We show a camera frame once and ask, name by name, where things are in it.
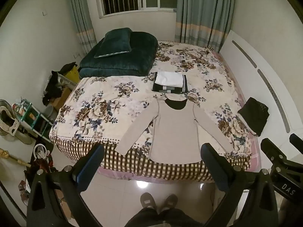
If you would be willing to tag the straw broom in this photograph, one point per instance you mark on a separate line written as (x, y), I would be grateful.
(14, 158)

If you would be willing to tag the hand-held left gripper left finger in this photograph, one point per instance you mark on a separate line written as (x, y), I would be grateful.
(83, 173)

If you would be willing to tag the white headboard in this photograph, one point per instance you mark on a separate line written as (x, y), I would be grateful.
(258, 59)

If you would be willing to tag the folded black garment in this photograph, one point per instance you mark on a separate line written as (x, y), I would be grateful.
(255, 115)

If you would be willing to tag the grey-green curtain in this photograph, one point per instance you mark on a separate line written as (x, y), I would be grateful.
(81, 16)
(203, 11)

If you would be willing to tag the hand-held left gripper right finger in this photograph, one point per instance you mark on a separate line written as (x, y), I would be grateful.
(218, 170)

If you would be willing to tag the dark green pillow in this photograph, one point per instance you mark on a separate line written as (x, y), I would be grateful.
(114, 43)

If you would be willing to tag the grey shoe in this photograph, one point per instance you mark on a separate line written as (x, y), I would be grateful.
(147, 201)
(171, 201)

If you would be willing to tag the wooden nightstand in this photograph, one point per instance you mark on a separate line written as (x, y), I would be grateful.
(62, 98)

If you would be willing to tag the person's dark pants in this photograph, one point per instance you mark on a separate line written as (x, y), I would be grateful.
(163, 218)

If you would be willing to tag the green storage rack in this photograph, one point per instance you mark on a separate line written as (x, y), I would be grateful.
(30, 118)

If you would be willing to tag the black hanging clothes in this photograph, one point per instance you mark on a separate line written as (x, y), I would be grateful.
(55, 85)

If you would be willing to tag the white wall switch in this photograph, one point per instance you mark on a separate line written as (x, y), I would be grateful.
(45, 12)

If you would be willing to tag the yellow bag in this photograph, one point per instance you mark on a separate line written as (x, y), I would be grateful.
(72, 74)

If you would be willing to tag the white floor fan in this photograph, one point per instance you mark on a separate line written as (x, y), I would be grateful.
(10, 125)

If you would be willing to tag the folded dark striped garment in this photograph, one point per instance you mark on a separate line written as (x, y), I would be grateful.
(165, 89)

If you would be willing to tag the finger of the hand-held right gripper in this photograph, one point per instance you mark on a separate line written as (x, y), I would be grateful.
(274, 151)
(297, 139)

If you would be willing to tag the folded dark green quilt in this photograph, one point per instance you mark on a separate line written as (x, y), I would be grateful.
(132, 59)

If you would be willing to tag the folded white garment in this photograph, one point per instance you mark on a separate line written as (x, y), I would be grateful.
(170, 79)

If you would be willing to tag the brown checked bed sheet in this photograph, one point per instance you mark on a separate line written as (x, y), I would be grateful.
(132, 157)

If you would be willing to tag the grey waste bin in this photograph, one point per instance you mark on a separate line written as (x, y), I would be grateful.
(49, 113)

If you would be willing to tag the red bag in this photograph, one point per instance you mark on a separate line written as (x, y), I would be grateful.
(42, 164)

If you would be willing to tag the floral bed cover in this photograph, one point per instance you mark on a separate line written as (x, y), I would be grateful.
(99, 99)

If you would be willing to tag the beige long-sleeve shirt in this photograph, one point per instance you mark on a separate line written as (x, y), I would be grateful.
(174, 132)

